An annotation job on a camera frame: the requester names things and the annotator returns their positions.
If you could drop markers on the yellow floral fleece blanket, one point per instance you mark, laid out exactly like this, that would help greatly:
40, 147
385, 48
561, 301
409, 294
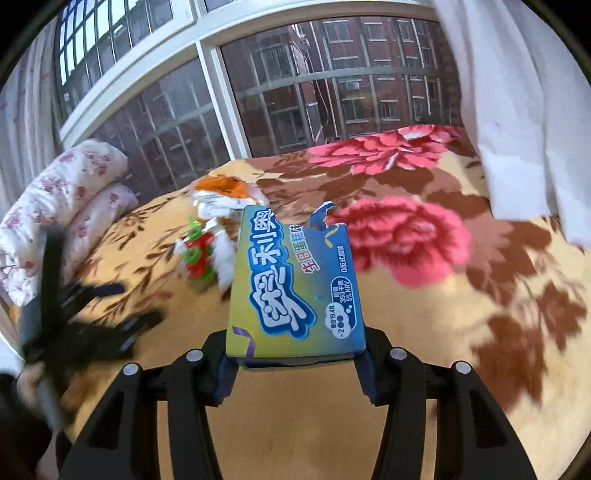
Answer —
436, 271

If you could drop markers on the white window frame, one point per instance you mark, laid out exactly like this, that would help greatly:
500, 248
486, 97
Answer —
196, 33

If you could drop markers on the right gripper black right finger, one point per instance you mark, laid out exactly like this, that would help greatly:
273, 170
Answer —
475, 439

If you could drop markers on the white orange plastic bag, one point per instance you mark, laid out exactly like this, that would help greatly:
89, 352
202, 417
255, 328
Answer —
224, 197

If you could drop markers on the blue Oreo box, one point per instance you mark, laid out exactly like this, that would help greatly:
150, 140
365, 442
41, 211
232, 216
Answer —
294, 300

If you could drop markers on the folded white floral quilt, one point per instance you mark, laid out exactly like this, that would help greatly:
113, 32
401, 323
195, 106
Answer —
79, 191

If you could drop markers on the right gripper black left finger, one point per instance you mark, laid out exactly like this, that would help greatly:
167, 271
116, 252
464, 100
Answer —
120, 438

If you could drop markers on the red green bottle caps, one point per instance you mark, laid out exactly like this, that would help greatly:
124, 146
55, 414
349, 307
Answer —
198, 250

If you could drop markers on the person's left hand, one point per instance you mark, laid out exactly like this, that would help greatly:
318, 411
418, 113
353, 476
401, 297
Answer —
27, 383

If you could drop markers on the white curtain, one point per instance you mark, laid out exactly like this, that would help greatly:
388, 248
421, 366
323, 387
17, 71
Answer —
525, 104

